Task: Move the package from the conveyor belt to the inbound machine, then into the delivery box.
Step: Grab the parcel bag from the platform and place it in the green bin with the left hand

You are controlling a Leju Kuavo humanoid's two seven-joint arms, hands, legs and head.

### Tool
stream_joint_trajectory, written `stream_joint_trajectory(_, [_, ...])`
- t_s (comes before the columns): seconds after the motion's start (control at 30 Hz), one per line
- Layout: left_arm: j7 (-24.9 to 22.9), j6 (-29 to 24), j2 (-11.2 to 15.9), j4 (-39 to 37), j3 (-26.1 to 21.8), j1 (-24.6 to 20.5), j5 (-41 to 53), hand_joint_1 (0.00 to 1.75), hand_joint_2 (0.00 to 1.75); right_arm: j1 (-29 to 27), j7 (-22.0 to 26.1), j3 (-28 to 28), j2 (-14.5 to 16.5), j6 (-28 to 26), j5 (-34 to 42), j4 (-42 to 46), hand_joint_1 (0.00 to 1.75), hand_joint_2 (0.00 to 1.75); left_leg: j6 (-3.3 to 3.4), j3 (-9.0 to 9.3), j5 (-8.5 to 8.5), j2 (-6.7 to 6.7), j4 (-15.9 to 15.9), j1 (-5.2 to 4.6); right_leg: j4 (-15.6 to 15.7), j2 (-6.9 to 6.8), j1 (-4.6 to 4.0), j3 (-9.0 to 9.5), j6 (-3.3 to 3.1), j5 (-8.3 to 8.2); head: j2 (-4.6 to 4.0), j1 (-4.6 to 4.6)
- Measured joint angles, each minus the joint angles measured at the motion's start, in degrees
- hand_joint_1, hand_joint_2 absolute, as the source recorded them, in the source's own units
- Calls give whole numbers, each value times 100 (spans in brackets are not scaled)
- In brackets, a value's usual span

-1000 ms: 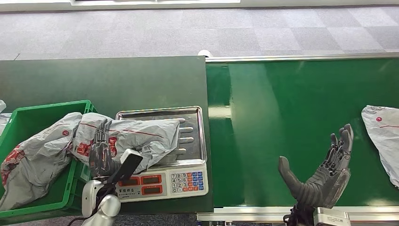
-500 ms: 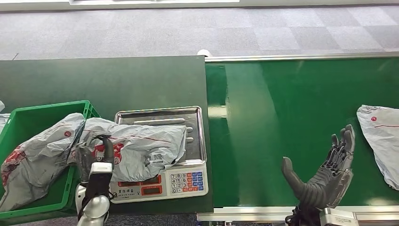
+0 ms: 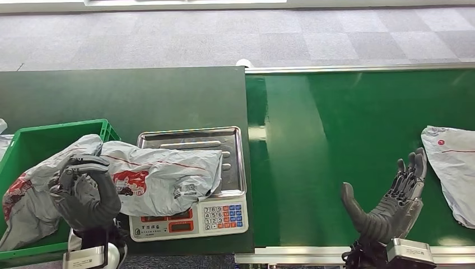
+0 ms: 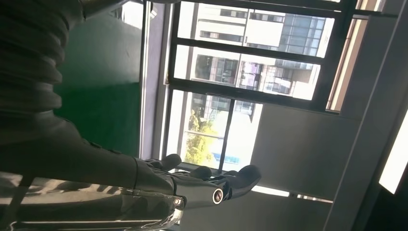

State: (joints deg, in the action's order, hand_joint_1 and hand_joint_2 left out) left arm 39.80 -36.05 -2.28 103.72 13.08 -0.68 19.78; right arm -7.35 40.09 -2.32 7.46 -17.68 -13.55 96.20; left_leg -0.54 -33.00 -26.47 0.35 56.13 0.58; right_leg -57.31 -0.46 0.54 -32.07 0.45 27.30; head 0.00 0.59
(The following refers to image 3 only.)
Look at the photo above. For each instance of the pale plastic bag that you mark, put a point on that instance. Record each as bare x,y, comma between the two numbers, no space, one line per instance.
3,143

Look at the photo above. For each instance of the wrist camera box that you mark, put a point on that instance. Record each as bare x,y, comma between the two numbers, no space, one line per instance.
85,258
410,254

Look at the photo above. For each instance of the white electronic scale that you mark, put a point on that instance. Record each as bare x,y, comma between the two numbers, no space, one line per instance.
222,219

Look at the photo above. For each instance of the white conveyor roller end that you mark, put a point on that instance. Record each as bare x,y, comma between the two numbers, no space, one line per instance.
243,63

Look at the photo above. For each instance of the steel scale tray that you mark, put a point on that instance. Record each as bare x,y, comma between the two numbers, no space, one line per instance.
230,137

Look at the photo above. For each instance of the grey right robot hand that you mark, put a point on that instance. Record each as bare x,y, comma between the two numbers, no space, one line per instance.
389,219

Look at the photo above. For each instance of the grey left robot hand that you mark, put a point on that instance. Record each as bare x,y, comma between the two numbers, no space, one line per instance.
92,208

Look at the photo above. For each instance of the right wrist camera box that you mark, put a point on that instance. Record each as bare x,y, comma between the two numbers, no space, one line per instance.
410,254

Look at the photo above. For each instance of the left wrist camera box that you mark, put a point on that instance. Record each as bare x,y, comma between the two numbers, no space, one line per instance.
85,258

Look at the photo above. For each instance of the green conveyor belt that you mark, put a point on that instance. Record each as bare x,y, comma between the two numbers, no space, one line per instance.
315,148

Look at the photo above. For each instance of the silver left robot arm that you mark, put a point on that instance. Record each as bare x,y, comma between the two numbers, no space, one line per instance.
115,252

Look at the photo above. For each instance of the green plastic crate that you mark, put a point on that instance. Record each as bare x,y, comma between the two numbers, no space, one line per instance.
37,137

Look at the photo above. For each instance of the grey plastic mailer package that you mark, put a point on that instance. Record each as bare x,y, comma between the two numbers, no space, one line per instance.
167,178
452,170
33,185

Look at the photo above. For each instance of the aluminium conveyor rail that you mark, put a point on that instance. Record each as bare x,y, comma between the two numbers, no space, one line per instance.
356,68
289,254

